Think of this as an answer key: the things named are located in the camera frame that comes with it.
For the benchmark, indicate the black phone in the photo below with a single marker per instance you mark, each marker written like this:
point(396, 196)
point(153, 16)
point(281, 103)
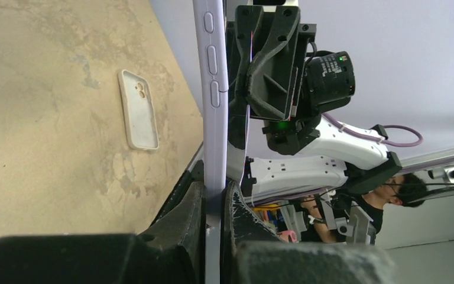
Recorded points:
point(237, 48)

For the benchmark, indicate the lavender phone case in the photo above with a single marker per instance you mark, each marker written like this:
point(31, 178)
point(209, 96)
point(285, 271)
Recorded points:
point(210, 33)

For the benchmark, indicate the clear white phone case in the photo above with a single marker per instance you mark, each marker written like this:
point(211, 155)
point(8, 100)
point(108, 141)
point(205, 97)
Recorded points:
point(138, 110)

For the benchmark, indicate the person in black shirt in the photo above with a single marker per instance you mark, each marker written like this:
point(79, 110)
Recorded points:
point(394, 191)

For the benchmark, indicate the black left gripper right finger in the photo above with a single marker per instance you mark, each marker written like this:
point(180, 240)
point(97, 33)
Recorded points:
point(252, 253)

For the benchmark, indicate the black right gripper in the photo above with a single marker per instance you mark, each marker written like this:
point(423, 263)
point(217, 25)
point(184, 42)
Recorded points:
point(283, 84)

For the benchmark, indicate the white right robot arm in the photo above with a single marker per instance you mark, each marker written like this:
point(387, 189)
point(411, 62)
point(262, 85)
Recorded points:
point(344, 157)

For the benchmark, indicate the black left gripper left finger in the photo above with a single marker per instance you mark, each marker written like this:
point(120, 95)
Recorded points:
point(170, 251)

